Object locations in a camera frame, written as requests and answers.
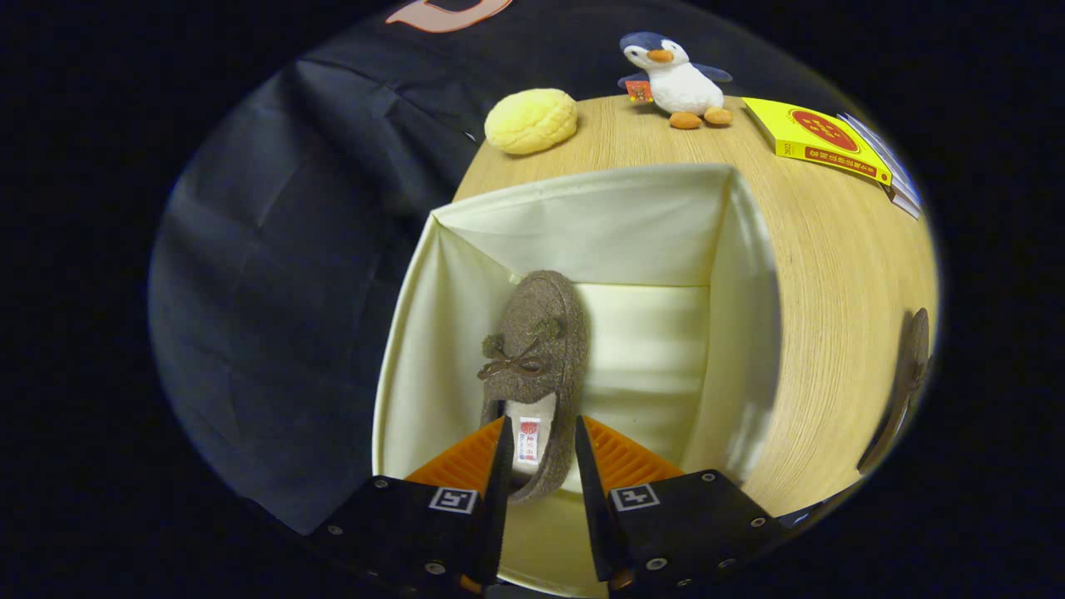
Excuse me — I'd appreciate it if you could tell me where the yellow round bread toy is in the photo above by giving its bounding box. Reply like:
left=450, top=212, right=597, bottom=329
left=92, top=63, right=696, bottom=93
left=484, top=88, right=578, bottom=156

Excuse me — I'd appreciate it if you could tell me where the penguin plush toy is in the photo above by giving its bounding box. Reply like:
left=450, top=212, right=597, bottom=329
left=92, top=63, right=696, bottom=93
left=617, top=32, right=735, bottom=130

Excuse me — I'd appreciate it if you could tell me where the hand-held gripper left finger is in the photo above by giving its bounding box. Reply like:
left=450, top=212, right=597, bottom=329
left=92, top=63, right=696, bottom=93
left=308, top=414, right=515, bottom=596

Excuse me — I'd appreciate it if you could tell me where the brown felt shoe with bow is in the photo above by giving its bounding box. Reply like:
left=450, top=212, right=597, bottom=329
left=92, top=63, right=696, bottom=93
left=478, top=270, right=590, bottom=504
left=857, top=308, right=931, bottom=475

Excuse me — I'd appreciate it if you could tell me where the yellow book with red circle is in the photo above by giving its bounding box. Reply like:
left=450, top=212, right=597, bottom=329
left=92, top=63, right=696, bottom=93
left=741, top=97, right=893, bottom=186

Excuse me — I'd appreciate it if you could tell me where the black backdrop cloth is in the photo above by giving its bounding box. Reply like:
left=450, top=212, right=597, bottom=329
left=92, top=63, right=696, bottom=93
left=150, top=0, right=833, bottom=533

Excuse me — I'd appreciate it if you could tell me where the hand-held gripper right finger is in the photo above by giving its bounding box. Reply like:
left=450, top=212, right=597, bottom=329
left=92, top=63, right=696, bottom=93
left=574, top=414, right=820, bottom=593

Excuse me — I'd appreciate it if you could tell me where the white paperback book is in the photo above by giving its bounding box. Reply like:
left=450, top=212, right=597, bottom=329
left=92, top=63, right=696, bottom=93
left=882, top=179, right=923, bottom=221

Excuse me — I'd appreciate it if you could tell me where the cream fabric storage box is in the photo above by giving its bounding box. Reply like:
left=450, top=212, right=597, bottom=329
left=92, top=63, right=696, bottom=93
left=372, top=163, right=781, bottom=599

